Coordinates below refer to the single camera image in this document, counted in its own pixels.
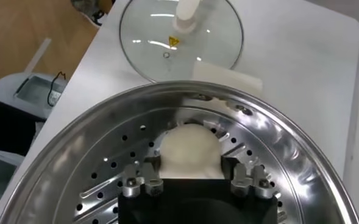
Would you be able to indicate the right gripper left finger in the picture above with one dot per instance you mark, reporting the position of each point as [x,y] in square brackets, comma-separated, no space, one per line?
[148,182]

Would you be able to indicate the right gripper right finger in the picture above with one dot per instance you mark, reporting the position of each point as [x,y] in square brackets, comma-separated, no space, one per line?
[243,182]

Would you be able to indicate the white steamed baozi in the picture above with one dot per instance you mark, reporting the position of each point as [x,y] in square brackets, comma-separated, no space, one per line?
[188,149]

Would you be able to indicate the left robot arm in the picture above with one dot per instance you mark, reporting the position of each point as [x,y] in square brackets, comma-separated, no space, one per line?
[84,7]

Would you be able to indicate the stainless steel steamer basket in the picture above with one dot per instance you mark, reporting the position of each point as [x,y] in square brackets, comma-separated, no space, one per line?
[75,158]

